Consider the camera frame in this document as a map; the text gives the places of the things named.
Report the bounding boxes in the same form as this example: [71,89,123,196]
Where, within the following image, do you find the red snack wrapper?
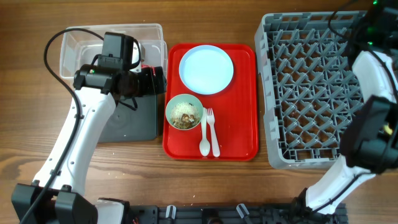
[141,64,155,70]

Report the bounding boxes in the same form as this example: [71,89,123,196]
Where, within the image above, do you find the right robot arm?
[288,1,397,223]

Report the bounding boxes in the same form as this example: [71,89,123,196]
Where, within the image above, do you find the clear plastic bin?
[59,23,167,82]

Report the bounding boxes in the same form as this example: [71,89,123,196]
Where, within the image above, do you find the light blue plate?
[178,45,234,95]

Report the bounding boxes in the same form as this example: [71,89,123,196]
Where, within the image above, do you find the green bowl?
[165,94,203,131]

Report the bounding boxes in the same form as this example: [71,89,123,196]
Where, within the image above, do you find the rice and food leftovers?
[171,102,200,129]

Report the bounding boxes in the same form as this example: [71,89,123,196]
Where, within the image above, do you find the white plastic fork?
[206,108,221,157]

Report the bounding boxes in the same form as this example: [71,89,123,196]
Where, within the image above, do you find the red plastic tray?
[162,43,259,161]

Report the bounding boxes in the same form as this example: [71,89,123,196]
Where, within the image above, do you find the grey dishwasher rack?
[254,11,364,169]

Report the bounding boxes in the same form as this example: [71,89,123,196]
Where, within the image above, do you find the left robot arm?
[12,32,166,223]

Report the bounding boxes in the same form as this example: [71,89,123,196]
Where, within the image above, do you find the white plastic spoon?
[199,108,211,157]

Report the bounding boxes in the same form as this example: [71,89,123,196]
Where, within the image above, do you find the black tray bin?
[99,95,158,142]

